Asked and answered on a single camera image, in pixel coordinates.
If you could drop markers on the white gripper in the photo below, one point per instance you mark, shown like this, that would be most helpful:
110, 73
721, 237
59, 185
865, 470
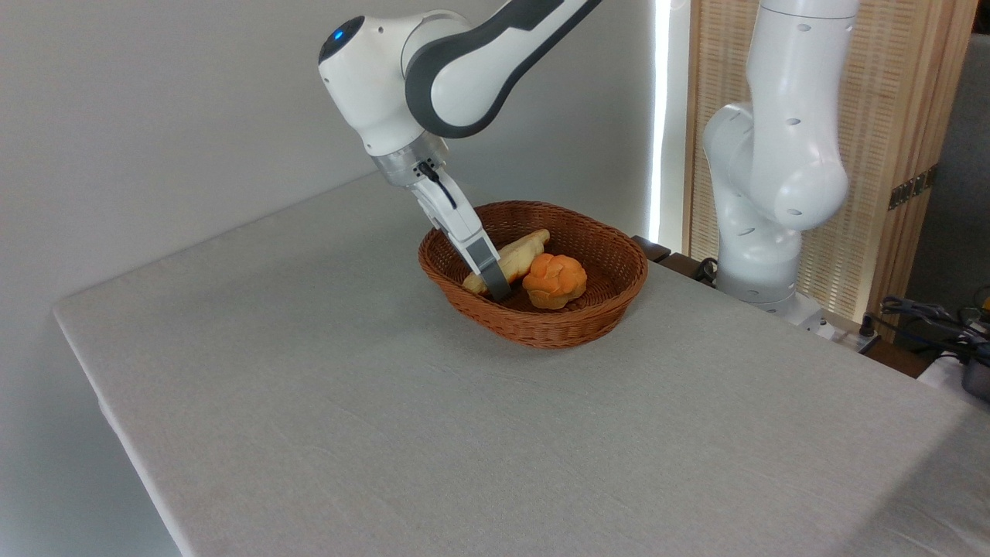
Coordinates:
448, 213

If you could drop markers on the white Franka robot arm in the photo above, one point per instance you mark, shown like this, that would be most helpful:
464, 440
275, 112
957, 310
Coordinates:
781, 155

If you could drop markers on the long pale bread loaf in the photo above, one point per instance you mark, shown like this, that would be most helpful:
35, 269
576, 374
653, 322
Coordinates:
526, 251

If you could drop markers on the round orange bread bun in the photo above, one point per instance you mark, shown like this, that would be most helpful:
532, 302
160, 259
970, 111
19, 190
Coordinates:
554, 280

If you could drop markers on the brown wicker basket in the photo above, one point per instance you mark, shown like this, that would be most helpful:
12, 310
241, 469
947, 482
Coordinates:
603, 255

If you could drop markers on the grey tablecloth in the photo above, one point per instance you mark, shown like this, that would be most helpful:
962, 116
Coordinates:
464, 433

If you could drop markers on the black screen hinge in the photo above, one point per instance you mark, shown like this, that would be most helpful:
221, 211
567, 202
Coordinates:
913, 188

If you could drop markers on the bamboo folding screen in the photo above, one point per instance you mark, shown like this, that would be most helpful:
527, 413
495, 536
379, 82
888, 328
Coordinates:
897, 85

